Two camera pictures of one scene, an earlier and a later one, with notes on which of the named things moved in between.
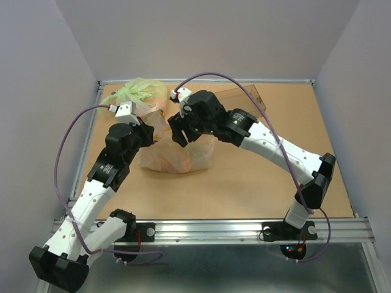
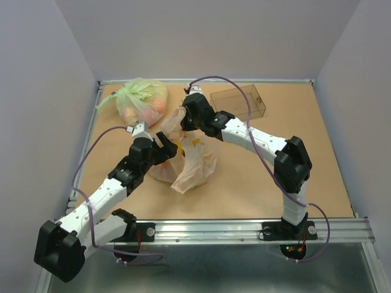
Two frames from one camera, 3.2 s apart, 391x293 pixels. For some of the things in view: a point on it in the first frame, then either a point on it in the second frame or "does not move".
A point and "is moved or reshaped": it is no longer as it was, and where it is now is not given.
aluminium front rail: [247, 231] does not move
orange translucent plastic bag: [165, 154] is moved or reshaped
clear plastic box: [239, 98] does not move
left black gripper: [146, 130] to [167, 151]
